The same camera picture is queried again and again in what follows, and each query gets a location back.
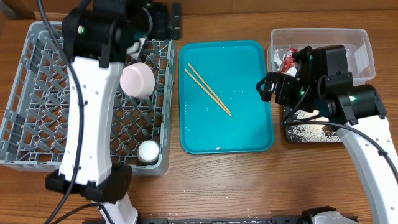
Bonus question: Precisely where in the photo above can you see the red snack wrapper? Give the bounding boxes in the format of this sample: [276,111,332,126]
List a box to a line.
[279,48,298,77]

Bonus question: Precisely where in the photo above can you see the grey bowl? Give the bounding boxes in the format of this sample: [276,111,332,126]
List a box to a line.
[126,38,146,61]

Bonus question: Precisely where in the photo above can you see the rice and food leftovers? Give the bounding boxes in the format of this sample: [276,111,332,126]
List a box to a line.
[285,111,340,142]

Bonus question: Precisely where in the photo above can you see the wooden chopstick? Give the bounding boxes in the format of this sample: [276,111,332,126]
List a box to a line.
[187,63,230,112]
[184,69,232,117]

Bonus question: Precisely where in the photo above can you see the pink bowl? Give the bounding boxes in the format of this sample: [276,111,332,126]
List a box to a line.
[119,62,155,99]

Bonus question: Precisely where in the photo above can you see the white cup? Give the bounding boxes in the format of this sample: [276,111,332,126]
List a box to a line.
[137,140,160,165]

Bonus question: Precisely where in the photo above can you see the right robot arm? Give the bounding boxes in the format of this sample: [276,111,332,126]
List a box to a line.
[256,70,397,223]

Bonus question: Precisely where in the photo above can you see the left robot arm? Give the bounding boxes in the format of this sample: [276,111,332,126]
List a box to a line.
[45,1,182,223]

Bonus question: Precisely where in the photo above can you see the black waste tray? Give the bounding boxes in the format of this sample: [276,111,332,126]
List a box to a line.
[282,108,343,144]

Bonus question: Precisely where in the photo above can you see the grey plastic dishwasher rack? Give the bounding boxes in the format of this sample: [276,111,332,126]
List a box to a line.
[1,22,177,176]

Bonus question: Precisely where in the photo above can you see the teal plastic tray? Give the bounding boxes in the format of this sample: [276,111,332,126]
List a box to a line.
[179,40,274,154]

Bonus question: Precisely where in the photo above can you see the clear plastic bin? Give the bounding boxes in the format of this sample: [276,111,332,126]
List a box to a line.
[267,28,376,86]

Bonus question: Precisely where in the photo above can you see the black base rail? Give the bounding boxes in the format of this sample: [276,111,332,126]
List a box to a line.
[137,215,301,224]

